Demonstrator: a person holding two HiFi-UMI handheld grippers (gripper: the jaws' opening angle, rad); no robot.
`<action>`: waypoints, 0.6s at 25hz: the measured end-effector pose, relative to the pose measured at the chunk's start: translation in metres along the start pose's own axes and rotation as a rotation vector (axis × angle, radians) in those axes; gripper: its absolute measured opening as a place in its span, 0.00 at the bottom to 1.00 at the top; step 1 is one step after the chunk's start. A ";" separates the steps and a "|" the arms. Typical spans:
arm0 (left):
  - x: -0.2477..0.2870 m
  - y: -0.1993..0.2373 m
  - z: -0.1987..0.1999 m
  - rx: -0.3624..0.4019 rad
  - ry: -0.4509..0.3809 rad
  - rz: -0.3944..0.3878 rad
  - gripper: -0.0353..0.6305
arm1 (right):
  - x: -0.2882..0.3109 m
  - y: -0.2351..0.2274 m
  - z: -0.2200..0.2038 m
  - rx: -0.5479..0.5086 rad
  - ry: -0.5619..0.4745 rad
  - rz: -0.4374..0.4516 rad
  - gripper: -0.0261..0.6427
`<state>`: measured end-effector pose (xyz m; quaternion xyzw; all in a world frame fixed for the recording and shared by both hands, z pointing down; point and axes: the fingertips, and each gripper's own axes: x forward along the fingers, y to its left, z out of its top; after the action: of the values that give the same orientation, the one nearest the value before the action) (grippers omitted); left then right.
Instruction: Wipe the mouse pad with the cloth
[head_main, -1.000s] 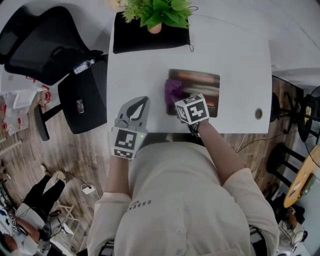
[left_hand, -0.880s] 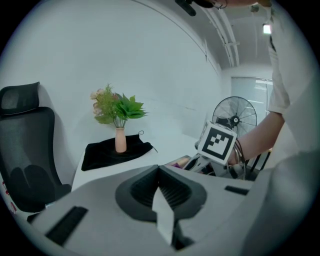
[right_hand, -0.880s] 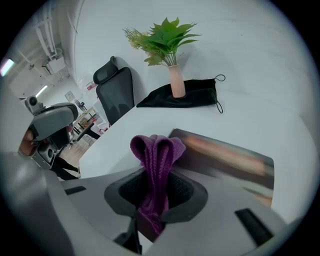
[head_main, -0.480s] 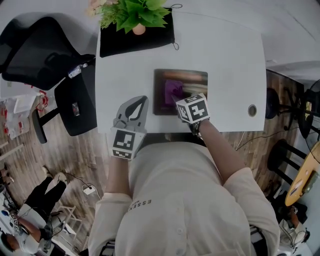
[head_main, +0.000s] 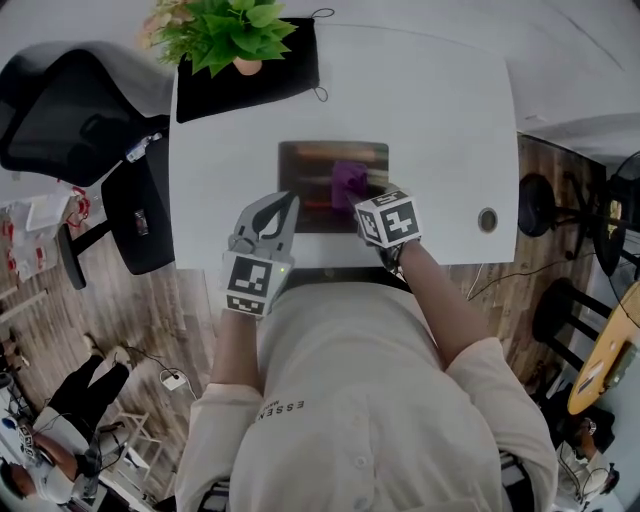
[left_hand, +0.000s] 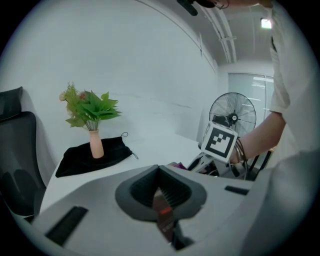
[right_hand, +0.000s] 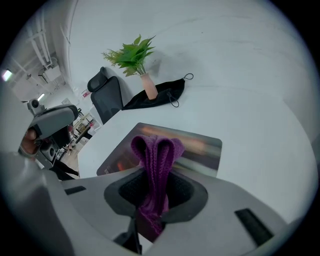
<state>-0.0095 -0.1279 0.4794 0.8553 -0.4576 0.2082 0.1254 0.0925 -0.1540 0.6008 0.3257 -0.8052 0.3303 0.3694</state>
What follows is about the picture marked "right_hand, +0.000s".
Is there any person's left hand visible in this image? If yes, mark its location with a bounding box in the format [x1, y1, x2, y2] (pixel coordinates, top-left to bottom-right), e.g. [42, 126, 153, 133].
[20, 128, 40, 158]

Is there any black drawstring pouch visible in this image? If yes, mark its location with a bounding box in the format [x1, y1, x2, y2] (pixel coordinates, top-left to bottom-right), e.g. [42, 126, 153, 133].
[121, 72, 195, 111]

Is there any grey round camera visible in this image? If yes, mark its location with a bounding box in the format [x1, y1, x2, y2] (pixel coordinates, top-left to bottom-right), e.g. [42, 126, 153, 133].
[26, 98, 46, 116]

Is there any dark streaked mouse pad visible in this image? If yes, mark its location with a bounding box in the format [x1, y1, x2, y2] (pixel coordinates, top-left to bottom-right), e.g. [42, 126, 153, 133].
[95, 122, 223, 177]

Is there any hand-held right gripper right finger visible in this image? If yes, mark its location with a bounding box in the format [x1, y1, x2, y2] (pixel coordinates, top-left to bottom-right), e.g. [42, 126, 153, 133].
[147, 169, 298, 256]

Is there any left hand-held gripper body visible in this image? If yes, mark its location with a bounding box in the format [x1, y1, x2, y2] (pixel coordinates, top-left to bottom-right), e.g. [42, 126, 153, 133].
[34, 124, 72, 171]

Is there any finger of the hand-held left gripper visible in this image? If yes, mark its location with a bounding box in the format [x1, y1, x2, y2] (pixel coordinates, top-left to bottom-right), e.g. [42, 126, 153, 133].
[28, 104, 80, 138]

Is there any purple cloth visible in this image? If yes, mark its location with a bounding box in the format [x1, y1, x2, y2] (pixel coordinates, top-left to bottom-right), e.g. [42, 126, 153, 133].
[130, 134, 186, 244]

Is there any black mesh office chair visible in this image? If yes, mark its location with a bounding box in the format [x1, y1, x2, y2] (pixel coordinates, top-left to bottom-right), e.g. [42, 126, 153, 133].
[86, 66, 135, 126]

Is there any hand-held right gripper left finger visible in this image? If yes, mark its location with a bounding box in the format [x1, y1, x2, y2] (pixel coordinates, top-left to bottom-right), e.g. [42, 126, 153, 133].
[59, 166, 146, 256]

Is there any green plant in pink vase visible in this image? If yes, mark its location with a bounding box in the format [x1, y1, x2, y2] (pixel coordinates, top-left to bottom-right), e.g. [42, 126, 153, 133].
[100, 34, 160, 101]

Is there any white desk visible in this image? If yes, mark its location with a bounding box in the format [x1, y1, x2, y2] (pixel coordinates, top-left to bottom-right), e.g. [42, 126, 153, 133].
[76, 73, 318, 227]

